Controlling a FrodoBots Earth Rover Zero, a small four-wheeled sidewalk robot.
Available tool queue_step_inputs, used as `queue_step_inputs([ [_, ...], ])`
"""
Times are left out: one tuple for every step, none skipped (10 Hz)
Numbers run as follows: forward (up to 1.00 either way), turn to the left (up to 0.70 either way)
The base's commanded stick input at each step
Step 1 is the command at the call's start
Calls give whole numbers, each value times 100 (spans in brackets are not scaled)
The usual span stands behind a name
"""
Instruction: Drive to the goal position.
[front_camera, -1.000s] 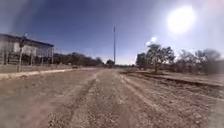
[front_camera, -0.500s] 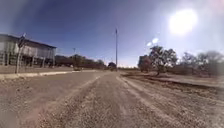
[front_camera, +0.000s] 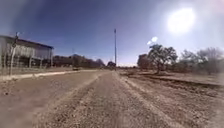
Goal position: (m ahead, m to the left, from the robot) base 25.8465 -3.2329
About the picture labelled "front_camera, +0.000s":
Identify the small dark tree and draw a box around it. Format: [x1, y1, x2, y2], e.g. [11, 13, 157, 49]
[106, 60, 116, 70]

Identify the tall thin pole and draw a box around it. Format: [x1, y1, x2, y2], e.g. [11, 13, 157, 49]
[113, 28, 118, 70]

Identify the row of dark trees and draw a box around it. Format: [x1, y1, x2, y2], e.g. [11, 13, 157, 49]
[52, 54, 106, 70]

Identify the gravel dirt road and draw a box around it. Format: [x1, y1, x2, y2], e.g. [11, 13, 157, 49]
[0, 69, 224, 128]

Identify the row of leafy trees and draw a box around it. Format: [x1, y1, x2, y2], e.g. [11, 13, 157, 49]
[136, 43, 224, 75]

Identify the bare dirt ground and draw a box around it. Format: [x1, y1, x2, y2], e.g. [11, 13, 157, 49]
[118, 68, 224, 100]

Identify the pale concrete path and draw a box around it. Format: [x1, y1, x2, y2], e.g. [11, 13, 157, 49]
[0, 68, 98, 82]

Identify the grey building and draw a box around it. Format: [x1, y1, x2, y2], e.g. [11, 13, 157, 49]
[0, 34, 55, 70]

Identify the thin bare tree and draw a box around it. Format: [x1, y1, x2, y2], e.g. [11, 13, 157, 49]
[9, 31, 20, 77]

